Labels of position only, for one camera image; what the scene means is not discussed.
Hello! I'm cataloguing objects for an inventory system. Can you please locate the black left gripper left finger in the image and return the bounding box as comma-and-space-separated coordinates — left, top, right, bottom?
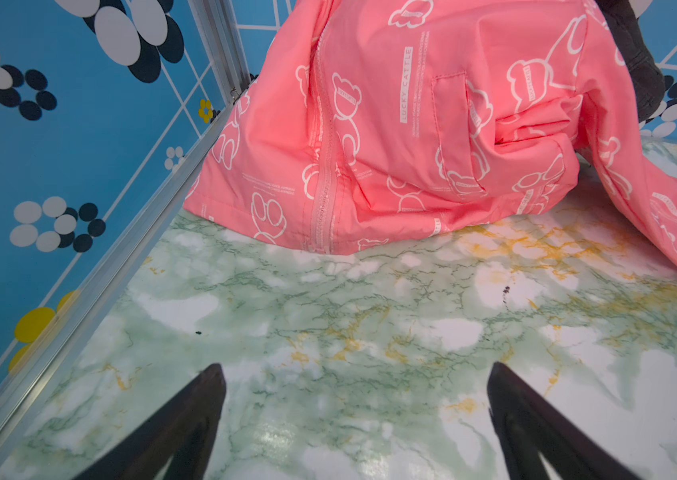
76, 363, 226, 480

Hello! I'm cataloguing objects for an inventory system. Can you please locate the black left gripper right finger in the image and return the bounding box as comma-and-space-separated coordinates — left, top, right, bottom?
487, 362, 638, 480

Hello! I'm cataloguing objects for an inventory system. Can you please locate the dark grey cloth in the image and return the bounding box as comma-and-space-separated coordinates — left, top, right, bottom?
595, 0, 665, 122

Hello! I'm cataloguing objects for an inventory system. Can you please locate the pink printed jacket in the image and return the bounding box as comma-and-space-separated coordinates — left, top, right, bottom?
184, 1, 677, 266

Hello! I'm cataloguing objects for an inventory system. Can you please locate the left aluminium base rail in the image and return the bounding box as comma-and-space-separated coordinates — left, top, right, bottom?
0, 108, 232, 468

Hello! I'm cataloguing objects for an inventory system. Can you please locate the left aluminium corner post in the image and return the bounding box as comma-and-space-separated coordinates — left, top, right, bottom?
188, 0, 252, 105

